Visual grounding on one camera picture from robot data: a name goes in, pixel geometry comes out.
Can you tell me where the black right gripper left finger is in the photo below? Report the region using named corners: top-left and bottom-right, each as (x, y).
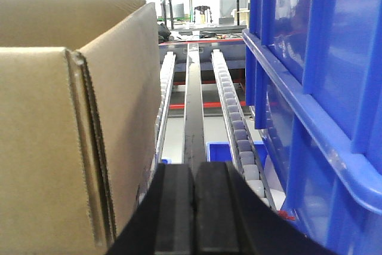
top-left (107, 164), bottom-right (194, 254)

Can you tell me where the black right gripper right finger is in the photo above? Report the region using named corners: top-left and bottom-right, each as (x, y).
top-left (195, 162), bottom-right (332, 254)

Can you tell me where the brown EcoFlow cardboard box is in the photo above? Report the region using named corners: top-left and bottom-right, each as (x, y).
top-left (1, 0), bottom-right (161, 254)

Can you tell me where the right white roller track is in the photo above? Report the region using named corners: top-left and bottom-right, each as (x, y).
top-left (211, 49), bottom-right (277, 211)

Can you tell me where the white roller track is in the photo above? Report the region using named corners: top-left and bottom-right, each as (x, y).
top-left (211, 49), bottom-right (277, 211)
top-left (138, 51), bottom-right (176, 204)

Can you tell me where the small blue bin below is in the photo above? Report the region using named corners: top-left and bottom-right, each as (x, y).
top-left (207, 141), bottom-right (268, 167)

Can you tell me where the left white roller track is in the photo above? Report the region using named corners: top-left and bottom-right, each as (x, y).
top-left (138, 51), bottom-right (176, 204)

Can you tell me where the large blue plastic crate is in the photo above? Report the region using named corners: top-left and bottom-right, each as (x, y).
top-left (244, 0), bottom-right (381, 254)

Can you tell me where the dark metal centre rail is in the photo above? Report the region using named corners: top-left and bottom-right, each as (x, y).
top-left (183, 42), bottom-right (207, 173)

